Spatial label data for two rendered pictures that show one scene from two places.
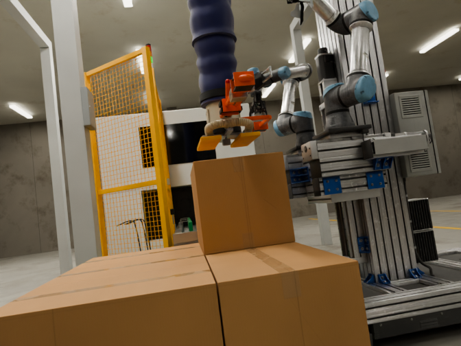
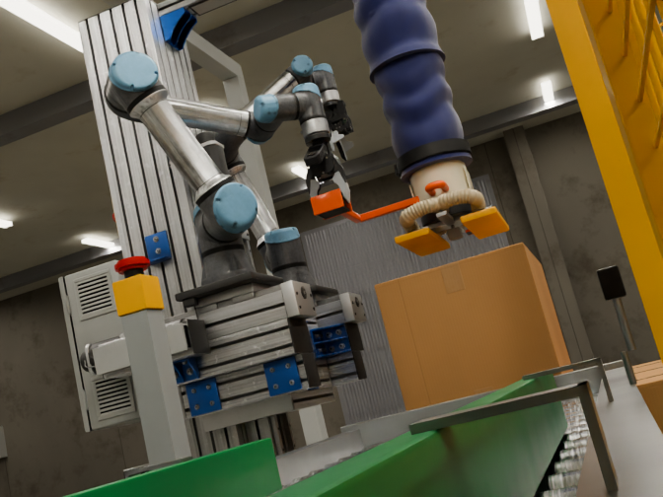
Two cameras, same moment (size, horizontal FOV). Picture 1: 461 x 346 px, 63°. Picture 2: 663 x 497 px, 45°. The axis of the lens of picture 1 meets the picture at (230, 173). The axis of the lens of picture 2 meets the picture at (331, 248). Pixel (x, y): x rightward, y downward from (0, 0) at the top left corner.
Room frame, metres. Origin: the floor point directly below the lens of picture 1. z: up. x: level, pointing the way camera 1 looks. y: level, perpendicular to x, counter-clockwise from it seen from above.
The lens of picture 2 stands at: (4.18, 0.63, 0.66)
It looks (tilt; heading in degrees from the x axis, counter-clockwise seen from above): 11 degrees up; 205
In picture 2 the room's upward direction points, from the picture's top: 14 degrees counter-clockwise
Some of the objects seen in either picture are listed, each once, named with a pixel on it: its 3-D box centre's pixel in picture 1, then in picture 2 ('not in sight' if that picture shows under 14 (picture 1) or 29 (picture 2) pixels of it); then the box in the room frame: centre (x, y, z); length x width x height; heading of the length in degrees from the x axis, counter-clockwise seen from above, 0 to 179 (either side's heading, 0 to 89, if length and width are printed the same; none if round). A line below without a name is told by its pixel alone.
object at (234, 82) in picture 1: (242, 82); not in sight; (1.35, -0.09, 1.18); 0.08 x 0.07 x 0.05; 9
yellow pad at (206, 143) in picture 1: (208, 141); (484, 219); (1.93, 0.09, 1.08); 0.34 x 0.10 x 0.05; 9
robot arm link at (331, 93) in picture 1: (336, 98); (284, 248); (1.90, -0.59, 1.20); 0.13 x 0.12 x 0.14; 35
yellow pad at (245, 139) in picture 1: (243, 137); (422, 238); (1.96, -0.09, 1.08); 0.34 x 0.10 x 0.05; 9
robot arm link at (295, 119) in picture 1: (302, 121); (218, 226); (2.40, -0.50, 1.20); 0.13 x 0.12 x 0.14; 50
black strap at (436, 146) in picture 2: (221, 97); (432, 159); (1.95, 0.00, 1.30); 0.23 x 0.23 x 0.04
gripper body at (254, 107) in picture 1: (257, 102); (323, 158); (2.25, -0.22, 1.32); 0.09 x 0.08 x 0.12; 9
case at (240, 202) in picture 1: (234, 202); (483, 339); (1.94, 0.00, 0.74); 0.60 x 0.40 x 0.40; 8
